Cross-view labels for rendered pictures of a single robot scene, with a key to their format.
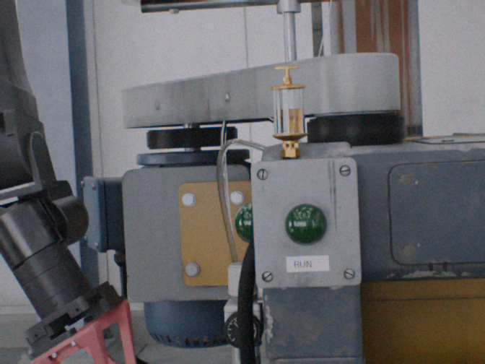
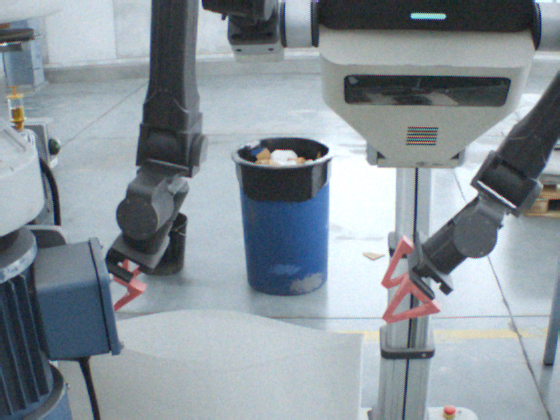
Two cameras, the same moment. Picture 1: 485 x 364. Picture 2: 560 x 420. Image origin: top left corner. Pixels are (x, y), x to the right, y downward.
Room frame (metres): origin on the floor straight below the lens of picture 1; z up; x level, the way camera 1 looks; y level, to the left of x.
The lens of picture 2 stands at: (1.76, 0.37, 1.58)
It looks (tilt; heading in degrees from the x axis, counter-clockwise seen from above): 21 degrees down; 181
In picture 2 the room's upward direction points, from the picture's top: 2 degrees counter-clockwise
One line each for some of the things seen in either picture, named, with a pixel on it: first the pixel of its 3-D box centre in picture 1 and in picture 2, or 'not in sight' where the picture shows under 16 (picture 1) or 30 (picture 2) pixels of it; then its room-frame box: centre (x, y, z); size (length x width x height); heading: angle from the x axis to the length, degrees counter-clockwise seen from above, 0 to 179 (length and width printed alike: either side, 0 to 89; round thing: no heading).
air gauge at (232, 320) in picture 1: (242, 329); not in sight; (0.89, 0.01, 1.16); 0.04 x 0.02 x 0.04; 84
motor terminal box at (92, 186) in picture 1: (118, 221); (77, 309); (1.15, 0.16, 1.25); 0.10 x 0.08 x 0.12; 19
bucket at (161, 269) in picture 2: not in sight; (161, 244); (-1.58, -0.25, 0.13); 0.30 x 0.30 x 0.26
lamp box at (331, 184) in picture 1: (307, 221); (32, 147); (0.66, -0.05, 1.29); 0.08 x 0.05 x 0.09; 84
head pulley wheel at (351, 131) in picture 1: (355, 130); not in sight; (0.84, -0.11, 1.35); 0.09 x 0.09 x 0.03
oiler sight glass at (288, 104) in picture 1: (289, 111); (16, 108); (0.72, -0.04, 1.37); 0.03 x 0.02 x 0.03; 84
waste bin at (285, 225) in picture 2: not in sight; (285, 216); (-1.41, 0.38, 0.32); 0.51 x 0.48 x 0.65; 174
